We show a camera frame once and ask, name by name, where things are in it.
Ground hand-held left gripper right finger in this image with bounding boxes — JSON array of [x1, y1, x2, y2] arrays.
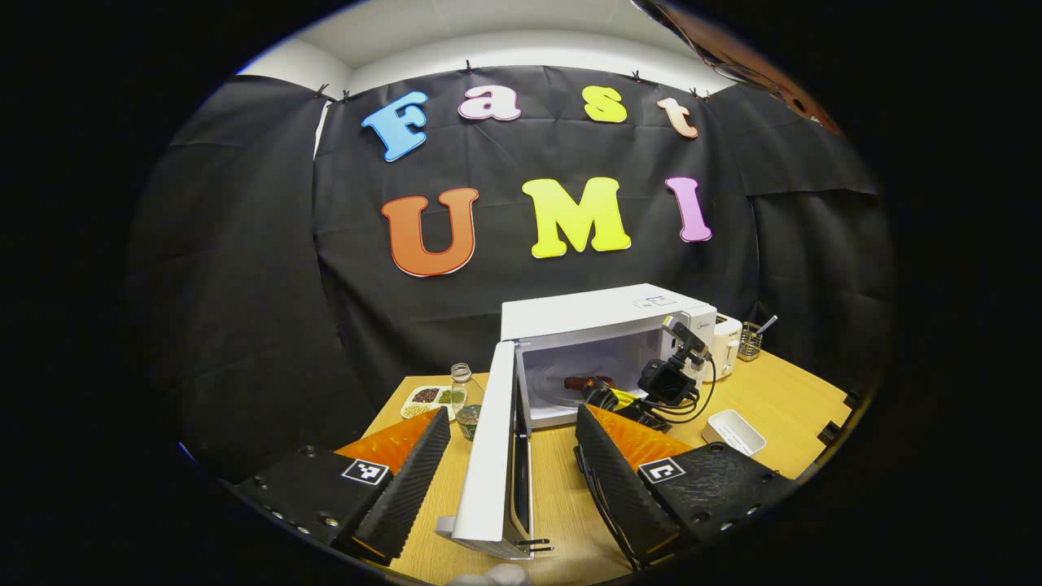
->
[[574, 404, 803, 571]]

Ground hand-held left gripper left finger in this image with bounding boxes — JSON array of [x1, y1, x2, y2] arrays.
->
[[232, 406, 453, 564]]

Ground white microwave oven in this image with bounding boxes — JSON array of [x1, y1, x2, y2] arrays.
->
[[434, 283, 719, 562]]

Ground white toaster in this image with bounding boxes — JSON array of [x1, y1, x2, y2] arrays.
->
[[712, 313, 744, 380]]

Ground small white rectangular tray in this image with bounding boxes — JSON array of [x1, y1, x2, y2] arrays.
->
[[702, 409, 768, 457]]

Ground clear green label water bottle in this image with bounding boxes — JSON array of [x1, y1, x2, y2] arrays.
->
[[450, 363, 483, 441]]

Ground white divided plate of beans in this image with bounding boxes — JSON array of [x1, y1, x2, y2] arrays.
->
[[401, 384, 469, 422]]

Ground black backdrop cloth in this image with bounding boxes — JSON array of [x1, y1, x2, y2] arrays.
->
[[122, 65, 896, 481]]

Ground black camera cable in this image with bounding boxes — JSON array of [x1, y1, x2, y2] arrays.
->
[[647, 354, 718, 426]]

